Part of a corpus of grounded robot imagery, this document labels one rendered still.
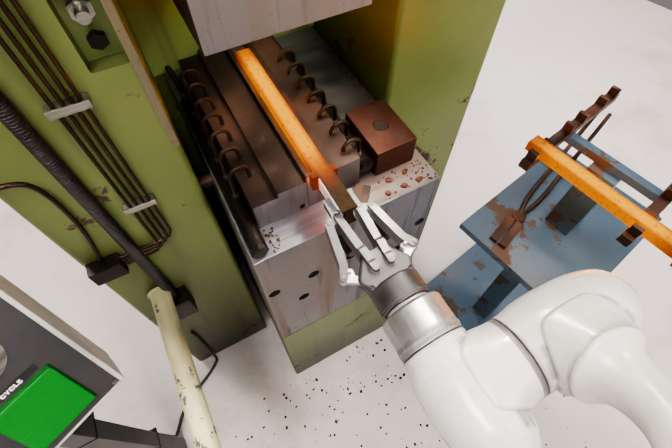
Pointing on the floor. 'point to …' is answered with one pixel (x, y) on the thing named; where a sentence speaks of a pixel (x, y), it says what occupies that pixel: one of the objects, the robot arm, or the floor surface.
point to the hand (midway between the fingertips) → (335, 195)
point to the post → (118, 437)
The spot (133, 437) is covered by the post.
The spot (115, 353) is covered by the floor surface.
